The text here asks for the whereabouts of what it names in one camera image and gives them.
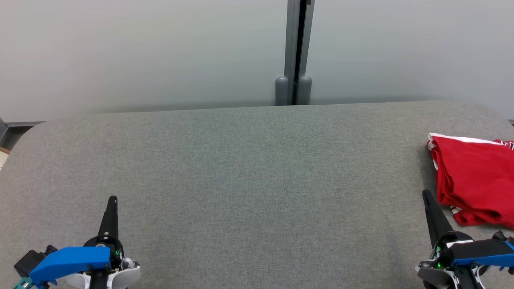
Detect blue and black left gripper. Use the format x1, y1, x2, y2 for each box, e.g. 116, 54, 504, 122
29, 195, 125, 289

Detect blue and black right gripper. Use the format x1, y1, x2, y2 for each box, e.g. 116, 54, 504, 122
422, 189, 514, 270

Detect red t-shirt with white sleeves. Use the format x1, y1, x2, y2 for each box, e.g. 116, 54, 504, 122
427, 132, 514, 230

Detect red Bulls 23 shorts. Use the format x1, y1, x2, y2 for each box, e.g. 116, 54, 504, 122
436, 136, 514, 225

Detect teal left cable connector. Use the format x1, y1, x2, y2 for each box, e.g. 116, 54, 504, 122
12, 276, 35, 289

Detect grey post foot cap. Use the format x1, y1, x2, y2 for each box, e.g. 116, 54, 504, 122
298, 75, 312, 105
275, 76, 290, 106

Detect grey metal partition post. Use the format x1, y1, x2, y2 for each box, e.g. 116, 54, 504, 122
284, 0, 315, 106

